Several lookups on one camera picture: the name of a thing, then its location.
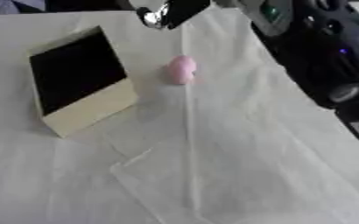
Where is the tan cardboard box black inside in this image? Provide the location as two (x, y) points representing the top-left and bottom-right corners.
(27, 24), (140, 139)

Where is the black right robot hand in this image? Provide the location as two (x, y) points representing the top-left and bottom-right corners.
(135, 0), (214, 31)

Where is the pink bean-shaped toy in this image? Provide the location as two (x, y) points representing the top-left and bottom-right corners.
(164, 54), (200, 86)

